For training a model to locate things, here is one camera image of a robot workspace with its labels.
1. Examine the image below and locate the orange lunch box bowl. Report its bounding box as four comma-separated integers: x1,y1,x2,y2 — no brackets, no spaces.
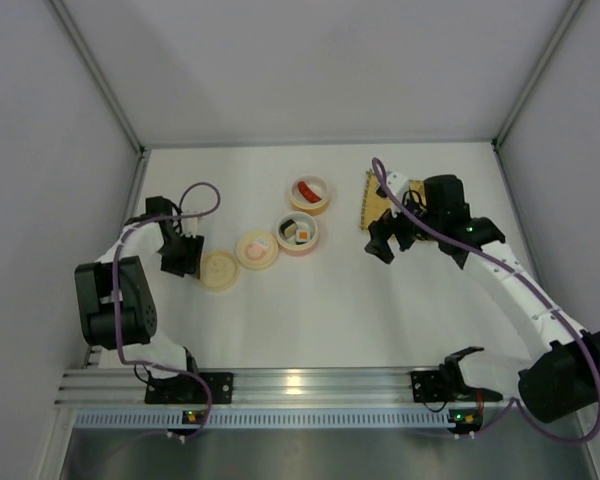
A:
289,175,331,216

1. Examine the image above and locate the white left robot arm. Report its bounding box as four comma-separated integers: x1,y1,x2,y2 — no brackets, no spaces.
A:
74,196,204,384

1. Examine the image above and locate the right aluminium frame post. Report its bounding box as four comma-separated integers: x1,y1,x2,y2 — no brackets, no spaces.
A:
492,0,589,149

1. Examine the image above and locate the bamboo sushi mat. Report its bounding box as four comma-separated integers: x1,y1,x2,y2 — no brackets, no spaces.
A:
360,169,427,247

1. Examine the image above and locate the red sausage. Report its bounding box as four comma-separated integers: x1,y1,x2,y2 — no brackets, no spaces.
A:
297,181,322,204

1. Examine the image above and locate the pink lunch box bowl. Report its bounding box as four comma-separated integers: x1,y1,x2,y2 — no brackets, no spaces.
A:
274,211,320,257

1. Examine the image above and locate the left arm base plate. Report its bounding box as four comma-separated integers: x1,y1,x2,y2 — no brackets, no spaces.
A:
144,372,234,405

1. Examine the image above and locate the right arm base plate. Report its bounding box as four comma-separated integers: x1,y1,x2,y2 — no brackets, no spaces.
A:
409,368,504,404

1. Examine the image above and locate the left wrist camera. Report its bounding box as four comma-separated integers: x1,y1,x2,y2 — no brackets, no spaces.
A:
181,212,200,237

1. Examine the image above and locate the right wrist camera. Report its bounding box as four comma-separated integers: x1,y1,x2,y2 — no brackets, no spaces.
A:
385,172,410,202

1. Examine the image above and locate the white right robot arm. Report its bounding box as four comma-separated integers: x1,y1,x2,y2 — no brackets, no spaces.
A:
365,173,600,424

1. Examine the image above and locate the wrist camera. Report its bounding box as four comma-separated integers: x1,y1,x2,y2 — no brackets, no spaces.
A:
181,212,200,237
385,172,410,202

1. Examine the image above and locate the cream plain lid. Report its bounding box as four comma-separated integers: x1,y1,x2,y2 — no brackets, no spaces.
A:
200,250,240,292

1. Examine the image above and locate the aluminium frame post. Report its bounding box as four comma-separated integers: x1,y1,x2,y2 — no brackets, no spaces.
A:
492,0,589,149
47,0,147,154

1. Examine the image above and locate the slotted cable duct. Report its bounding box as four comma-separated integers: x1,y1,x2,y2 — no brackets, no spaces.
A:
74,407,481,430

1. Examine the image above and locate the aluminium mounting rail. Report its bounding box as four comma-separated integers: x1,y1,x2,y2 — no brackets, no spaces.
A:
54,367,421,408

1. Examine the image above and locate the cream lid with pink ring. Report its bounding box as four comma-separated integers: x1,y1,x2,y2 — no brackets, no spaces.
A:
235,230,279,270

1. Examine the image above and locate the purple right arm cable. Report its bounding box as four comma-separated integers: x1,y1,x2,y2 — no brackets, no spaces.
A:
371,157,600,445

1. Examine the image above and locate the left aluminium frame post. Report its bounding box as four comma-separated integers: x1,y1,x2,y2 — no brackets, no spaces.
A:
47,0,147,154

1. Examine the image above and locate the sushi roll green centre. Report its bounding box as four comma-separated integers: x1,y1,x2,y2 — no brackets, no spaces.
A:
279,218,298,239

